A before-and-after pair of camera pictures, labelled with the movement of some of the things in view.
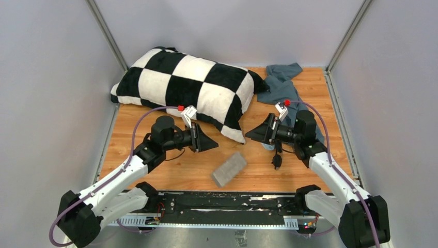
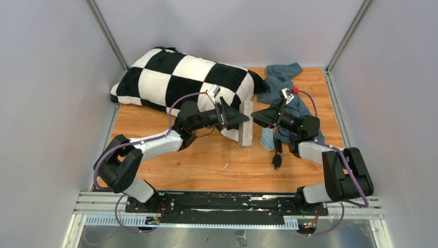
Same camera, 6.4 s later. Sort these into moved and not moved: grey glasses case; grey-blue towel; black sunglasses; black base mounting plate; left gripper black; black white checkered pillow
Moved: grey glasses case; left gripper black
Not moved: black white checkered pillow; black base mounting plate; black sunglasses; grey-blue towel
